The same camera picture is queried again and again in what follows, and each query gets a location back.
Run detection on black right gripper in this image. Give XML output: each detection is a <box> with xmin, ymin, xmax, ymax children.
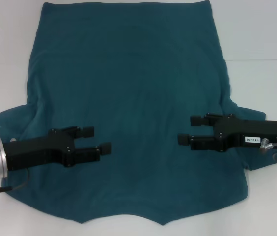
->
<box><xmin>177</xmin><ymin>112</ymin><xmax>277</xmax><ymax>152</ymax></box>

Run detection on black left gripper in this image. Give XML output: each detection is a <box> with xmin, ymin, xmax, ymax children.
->
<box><xmin>2</xmin><ymin>125</ymin><xmax>112</xmax><ymax>172</ymax></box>

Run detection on teal blue shirt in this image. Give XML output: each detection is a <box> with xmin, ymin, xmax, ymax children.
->
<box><xmin>0</xmin><ymin>1</ymin><xmax>267</xmax><ymax>219</ymax></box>

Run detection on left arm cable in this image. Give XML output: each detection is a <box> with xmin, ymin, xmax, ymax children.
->
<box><xmin>0</xmin><ymin>168</ymin><xmax>32</xmax><ymax>195</ymax></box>

